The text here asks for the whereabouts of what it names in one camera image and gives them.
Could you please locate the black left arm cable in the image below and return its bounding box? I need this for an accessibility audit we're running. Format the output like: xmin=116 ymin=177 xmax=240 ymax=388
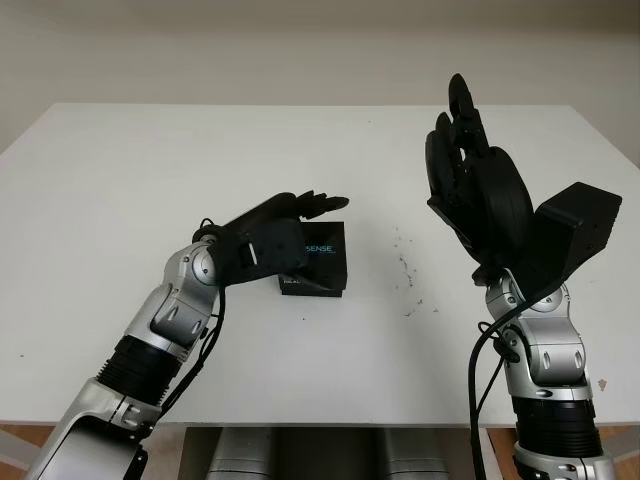
xmin=149 ymin=217 xmax=227 ymax=441

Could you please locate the black RealSense box lid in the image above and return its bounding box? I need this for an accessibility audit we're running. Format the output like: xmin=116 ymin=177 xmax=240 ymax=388
xmin=277 ymin=220 xmax=348 ymax=292

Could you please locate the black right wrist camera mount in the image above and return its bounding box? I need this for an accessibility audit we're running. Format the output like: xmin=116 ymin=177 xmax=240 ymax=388
xmin=519 ymin=181 xmax=624 ymax=297

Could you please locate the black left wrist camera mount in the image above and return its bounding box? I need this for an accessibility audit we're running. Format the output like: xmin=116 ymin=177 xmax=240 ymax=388
xmin=237 ymin=217 xmax=308 ymax=281

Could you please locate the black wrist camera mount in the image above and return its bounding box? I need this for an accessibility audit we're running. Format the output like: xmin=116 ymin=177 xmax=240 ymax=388
xmin=237 ymin=217 xmax=308 ymax=281
xmin=519 ymin=181 xmax=624 ymax=297

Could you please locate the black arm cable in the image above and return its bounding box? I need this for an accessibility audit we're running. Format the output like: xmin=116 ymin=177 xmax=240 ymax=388
xmin=149 ymin=217 xmax=227 ymax=441
xmin=466 ymin=284 xmax=551 ymax=480

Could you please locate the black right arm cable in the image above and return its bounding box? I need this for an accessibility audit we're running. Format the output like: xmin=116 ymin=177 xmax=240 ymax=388
xmin=466 ymin=284 xmax=551 ymax=480

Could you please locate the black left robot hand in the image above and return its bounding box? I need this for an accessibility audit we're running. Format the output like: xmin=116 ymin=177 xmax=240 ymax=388
xmin=209 ymin=191 xmax=352 ymax=290

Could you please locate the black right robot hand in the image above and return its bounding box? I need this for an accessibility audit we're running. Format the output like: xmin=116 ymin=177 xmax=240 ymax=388
xmin=424 ymin=73 xmax=535 ymax=286

